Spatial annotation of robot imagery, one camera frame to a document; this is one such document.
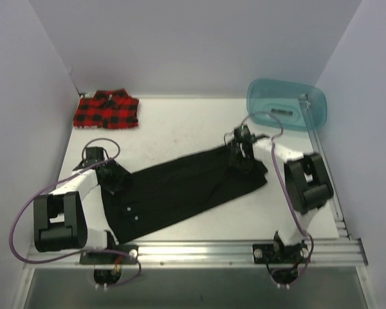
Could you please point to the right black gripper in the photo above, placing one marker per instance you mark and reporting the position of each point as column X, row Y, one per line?
column 239, row 158

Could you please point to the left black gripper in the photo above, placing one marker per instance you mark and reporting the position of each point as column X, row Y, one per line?
column 114, row 179

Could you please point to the black long sleeve shirt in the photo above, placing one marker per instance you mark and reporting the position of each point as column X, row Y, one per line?
column 168, row 193

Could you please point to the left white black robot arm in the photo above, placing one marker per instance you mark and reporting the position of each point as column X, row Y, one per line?
column 58, row 217

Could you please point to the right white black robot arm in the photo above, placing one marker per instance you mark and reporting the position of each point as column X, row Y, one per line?
column 303, row 178

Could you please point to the teal plastic bin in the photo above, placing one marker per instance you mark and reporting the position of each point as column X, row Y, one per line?
column 294, row 106

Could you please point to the red black plaid folded shirt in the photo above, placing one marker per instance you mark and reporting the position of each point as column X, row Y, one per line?
column 107, row 110

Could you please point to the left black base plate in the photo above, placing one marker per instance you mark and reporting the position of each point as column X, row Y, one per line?
column 116, row 255

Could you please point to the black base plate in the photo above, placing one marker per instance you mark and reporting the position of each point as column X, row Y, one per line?
column 116, row 255
column 272, row 253

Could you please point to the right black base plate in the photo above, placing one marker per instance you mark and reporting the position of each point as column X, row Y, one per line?
column 272, row 253

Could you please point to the aluminium front rail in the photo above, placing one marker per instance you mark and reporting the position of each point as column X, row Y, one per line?
column 341, row 252

